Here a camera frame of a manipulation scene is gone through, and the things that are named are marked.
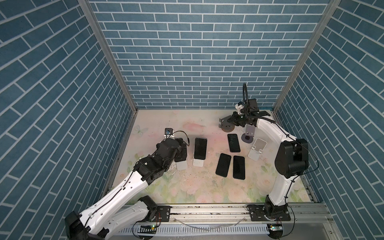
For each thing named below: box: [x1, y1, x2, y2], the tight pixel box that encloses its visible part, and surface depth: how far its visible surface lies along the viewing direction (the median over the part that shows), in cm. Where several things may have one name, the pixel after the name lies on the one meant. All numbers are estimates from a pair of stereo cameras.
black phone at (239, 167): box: [233, 155, 245, 180], surface depth 91 cm
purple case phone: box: [227, 133, 241, 153], surface depth 104 cm
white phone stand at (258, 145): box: [247, 138, 267, 162], surface depth 96 cm
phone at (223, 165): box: [215, 153, 232, 178], surface depth 91 cm
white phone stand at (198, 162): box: [193, 158, 205, 167], surface depth 93 cm
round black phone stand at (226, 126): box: [218, 115, 235, 133], surface depth 100 cm
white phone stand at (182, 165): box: [175, 160, 188, 171], surface depth 91 cm
